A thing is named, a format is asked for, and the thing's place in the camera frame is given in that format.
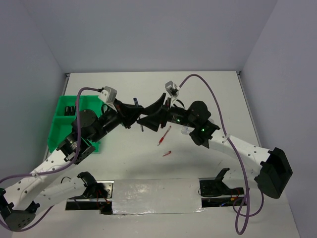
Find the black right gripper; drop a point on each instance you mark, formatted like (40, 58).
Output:
(156, 116)

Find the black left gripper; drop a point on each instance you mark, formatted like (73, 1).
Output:
(128, 114)

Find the blue pen cap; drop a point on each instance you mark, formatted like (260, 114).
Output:
(135, 102)

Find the red gel pen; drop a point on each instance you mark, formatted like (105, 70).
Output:
(163, 137)

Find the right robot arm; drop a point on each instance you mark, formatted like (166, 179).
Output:
(271, 167)

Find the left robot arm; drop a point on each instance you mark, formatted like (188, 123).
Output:
(21, 202)

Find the clear blue-capped glue bottle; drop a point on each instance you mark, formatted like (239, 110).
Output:
(186, 130)

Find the green compartment bin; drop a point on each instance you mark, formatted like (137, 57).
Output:
(61, 125)

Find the silver tape sheet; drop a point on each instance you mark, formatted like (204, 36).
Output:
(156, 196)

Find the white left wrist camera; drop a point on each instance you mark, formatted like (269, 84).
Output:
(108, 95)

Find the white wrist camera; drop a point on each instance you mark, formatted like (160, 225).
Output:
(173, 90)
(108, 95)

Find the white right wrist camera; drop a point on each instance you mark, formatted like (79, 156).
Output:
(173, 90)

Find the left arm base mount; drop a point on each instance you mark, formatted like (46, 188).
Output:
(100, 200)

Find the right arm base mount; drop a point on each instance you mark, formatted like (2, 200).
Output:
(214, 193)

